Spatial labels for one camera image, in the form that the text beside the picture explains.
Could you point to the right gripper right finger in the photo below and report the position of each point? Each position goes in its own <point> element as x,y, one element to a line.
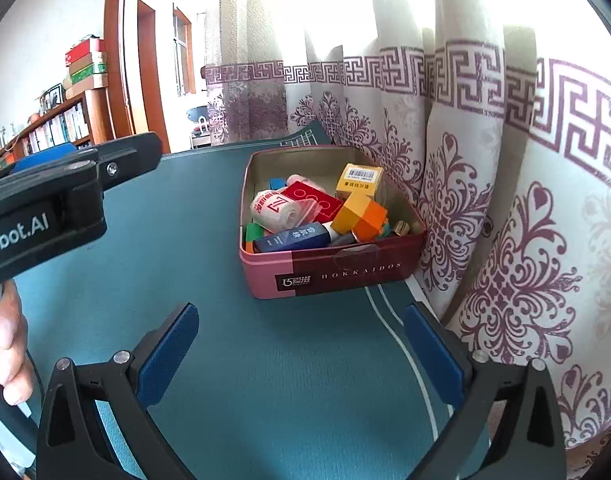
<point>528,443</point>

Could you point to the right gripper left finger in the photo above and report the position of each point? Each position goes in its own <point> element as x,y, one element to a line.
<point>73,443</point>

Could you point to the orange yellow toy brick block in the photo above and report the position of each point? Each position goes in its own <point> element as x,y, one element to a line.
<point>362,216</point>

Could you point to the yellow white carton box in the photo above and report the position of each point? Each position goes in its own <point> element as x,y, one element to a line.
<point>362,179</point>

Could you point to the teal plastic case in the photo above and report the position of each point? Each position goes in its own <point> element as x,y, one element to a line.
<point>385,231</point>

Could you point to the white red labelled bottle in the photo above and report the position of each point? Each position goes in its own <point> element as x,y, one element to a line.
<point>276,212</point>

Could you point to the pink rectangular box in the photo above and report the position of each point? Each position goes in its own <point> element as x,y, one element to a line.
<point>297,178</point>

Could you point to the person's left hand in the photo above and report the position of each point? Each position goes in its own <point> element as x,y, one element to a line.
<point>15,367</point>

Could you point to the wooden bookshelf with books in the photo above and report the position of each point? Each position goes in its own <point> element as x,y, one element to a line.
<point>83,120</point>

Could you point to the stacked gift boxes on shelf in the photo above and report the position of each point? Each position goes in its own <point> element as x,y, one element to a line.
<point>86,63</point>

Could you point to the white stool with dark bowl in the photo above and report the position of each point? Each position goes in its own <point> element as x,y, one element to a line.
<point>200,135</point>

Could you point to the green table mat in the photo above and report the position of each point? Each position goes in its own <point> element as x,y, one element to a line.
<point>313,387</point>

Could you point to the green toy brick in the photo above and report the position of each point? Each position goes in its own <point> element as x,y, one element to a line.
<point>252,232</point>

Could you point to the brown perfume bottle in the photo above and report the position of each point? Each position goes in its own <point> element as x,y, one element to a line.
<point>401,228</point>

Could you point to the blue toy brick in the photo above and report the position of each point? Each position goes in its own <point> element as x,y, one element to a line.
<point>277,184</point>

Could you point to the pink red tin box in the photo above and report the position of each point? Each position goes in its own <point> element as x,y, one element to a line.
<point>311,271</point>

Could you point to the red flat card box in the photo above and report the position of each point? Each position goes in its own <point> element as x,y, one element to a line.
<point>324,207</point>

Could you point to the patterned white purple curtain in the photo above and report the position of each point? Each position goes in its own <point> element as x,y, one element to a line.
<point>494,119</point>

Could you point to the wooden door frame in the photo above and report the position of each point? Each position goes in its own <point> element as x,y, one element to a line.
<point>141,66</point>

